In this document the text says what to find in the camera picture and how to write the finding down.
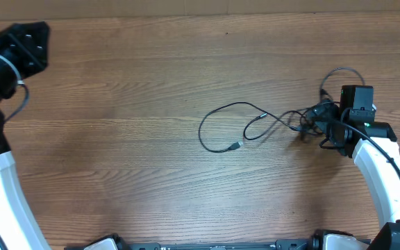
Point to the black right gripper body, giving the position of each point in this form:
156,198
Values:
325,122

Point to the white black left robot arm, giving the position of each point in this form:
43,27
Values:
18,227

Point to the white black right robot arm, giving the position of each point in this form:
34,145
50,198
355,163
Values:
350,127

